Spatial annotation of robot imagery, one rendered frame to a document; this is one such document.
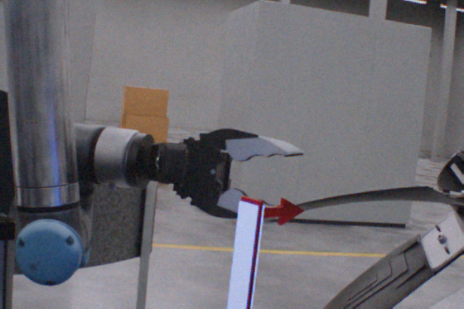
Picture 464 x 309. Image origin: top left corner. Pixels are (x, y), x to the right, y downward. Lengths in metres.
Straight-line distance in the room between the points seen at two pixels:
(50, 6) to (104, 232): 1.97
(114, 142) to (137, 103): 7.85
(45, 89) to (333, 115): 6.39
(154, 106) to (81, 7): 3.99
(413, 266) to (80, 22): 4.18
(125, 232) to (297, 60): 4.45
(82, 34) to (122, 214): 2.39
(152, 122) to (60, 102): 7.99
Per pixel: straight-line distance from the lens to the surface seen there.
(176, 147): 0.74
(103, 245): 2.67
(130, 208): 2.75
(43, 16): 0.74
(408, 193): 0.59
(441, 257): 0.91
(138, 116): 8.71
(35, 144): 0.74
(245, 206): 0.56
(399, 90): 7.36
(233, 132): 0.80
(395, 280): 0.93
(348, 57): 7.11
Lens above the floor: 1.28
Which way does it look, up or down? 4 degrees down
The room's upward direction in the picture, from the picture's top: 6 degrees clockwise
